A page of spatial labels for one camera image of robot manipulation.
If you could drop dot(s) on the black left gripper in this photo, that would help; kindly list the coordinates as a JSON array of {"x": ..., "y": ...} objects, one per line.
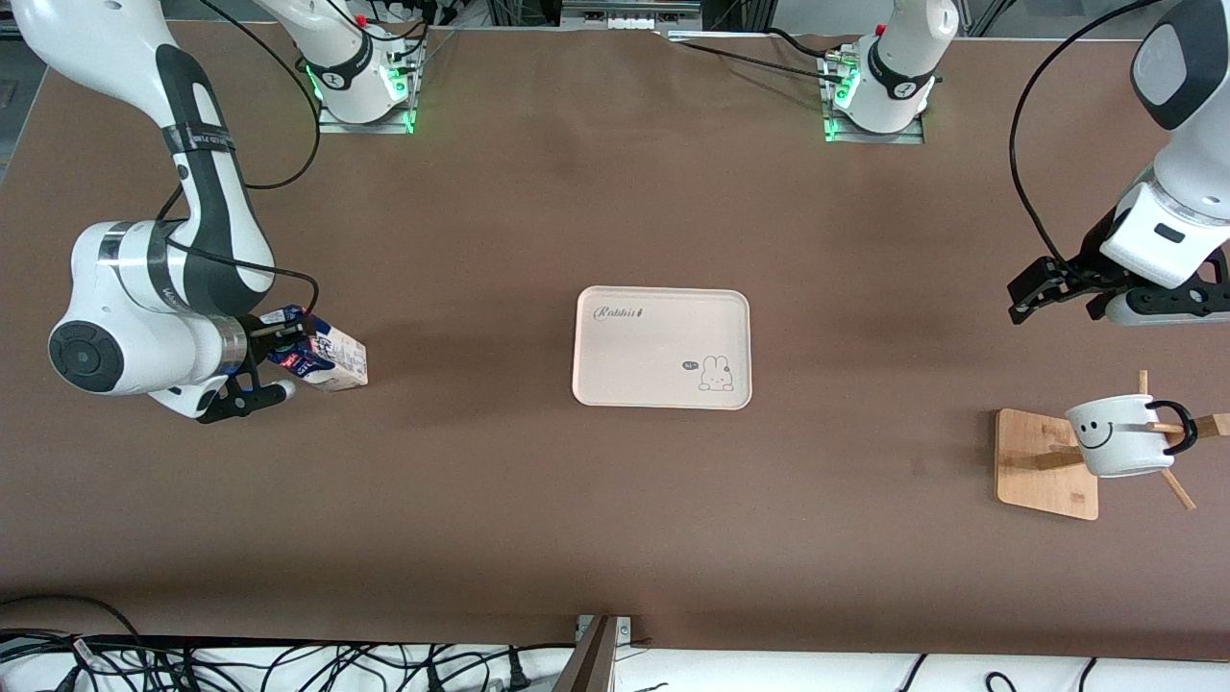
[{"x": 1084, "y": 270}]

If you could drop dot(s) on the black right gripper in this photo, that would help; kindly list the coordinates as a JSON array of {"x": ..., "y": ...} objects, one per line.
[{"x": 258, "y": 338}]

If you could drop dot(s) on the blue white milk carton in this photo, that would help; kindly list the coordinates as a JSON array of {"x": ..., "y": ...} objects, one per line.
[{"x": 336, "y": 360}]

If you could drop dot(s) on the white smiley face cup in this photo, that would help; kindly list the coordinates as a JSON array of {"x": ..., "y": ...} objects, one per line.
[{"x": 1119, "y": 442}]

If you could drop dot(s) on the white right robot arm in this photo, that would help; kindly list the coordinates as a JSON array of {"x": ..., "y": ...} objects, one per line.
[{"x": 207, "y": 221}]

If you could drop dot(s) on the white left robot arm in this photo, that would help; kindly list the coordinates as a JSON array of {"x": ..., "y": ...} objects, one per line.
[{"x": 1168, "y": 235}]

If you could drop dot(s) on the wooden cup stand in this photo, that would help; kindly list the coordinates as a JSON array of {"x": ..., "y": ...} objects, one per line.
[{"x": 1043, "y": 476}]

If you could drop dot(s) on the cream rabbit print tray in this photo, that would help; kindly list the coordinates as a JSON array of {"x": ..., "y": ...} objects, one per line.
[{"x": 653, "y": 346}]

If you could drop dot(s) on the black power plug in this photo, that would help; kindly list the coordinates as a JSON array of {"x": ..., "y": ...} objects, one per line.
[{"x": 517, "y": 673}]

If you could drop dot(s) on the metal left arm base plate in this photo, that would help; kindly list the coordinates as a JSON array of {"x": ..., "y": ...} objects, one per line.
[{"x": 913, "y": 135}]

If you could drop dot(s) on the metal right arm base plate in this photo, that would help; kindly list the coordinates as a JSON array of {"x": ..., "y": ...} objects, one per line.
[{"x": 332, "y": 123}]

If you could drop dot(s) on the dark slanted post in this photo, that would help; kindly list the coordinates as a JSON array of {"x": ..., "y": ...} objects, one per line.
[{"x": 588, "y": 663}]

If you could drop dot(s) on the metal table edge bracket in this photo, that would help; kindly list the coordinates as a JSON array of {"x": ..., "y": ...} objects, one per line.
[{"x": 623, "y": 630}]

